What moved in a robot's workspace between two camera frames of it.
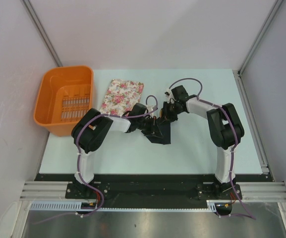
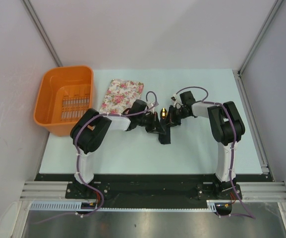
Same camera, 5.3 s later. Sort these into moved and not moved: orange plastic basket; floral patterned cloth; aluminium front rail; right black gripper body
Moved: right black gripper body
Not moved: orange plastic basket; aluminium front rail; floral patterned cloth
